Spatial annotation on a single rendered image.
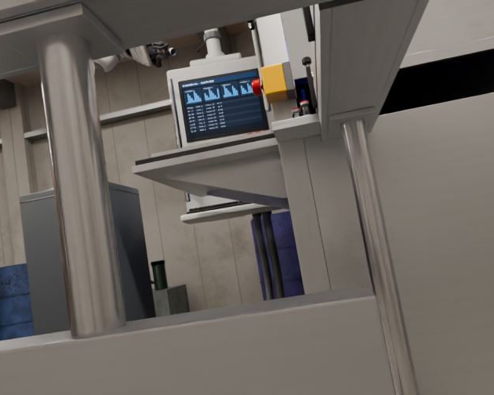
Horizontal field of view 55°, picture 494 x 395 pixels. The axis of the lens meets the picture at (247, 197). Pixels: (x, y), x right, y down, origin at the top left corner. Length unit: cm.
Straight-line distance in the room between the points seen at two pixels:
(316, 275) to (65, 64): 85
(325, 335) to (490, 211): 90
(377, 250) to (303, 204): 29
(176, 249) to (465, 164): 438
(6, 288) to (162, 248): 161
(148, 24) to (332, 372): 37
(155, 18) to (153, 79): 525
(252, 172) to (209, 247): 395
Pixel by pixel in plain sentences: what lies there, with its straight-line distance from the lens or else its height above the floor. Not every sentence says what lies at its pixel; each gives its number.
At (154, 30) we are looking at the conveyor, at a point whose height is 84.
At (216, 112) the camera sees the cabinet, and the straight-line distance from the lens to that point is 233.
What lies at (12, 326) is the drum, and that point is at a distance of 541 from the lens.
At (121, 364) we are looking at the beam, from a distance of 43.
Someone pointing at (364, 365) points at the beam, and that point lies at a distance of 39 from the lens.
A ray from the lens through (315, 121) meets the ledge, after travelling 108.
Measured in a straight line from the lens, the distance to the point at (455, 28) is 133.
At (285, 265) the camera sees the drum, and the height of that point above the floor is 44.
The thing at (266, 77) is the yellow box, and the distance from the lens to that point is 116.
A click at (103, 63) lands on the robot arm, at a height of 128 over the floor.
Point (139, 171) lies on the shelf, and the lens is 130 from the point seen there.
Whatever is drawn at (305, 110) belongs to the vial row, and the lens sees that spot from 112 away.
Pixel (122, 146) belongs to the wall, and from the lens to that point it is 570.
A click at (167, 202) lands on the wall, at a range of 540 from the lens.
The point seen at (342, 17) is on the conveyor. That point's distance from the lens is 58.
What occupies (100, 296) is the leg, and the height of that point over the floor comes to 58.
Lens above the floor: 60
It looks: 7 degrees up
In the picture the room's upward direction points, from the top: 9 degrees counter-clockwise
